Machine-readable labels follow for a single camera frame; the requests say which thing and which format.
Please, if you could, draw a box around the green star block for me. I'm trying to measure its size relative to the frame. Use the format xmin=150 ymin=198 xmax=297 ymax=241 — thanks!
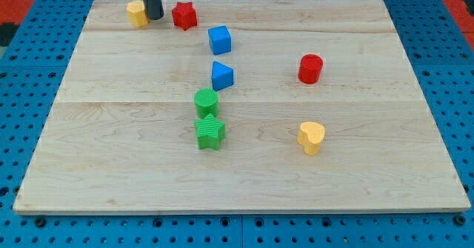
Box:
xmin=194 ymin=113 xmax=226 ymax=150

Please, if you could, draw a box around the blue cube block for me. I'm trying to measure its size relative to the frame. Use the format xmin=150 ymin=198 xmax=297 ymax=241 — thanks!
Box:
xmin=208 ymin=25 xmax=232 ymax=56

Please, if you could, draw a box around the red star block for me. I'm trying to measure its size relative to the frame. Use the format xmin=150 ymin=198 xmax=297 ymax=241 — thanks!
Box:
xmin=172 ymin=1 xmax=198 ymax=31

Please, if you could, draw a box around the light wooden board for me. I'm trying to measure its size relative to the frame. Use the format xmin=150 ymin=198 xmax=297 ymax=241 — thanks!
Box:
xmin=13 ymin=0 xmax=470 ymax=215

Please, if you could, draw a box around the green cylinder block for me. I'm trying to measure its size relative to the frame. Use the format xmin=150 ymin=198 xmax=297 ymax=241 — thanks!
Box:
xmin=194 ymin=88 xmax=219 ymax=118

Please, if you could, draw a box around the blue triangle block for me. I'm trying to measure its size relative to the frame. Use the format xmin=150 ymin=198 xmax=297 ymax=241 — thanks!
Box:
xmin=211 ymin=61 xmax=234 ymax=91

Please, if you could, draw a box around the yellow heart block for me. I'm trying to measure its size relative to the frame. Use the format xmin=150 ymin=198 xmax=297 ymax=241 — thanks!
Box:
xmin=297 ymin=121 xmax=326 ymax=155

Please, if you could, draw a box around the red cylinder block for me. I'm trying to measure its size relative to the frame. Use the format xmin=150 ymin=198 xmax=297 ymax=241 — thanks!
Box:
xmin=298 ymin=54 xmax=324 ymax=84

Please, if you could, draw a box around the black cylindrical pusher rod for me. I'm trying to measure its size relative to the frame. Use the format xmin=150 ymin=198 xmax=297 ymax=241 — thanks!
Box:
xmin=139 ymin=0 xmax=165 ymax=21

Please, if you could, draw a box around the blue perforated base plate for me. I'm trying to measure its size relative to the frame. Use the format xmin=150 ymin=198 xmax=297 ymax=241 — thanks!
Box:
xmin=1 ymin=0 xmax=473 ymax=247

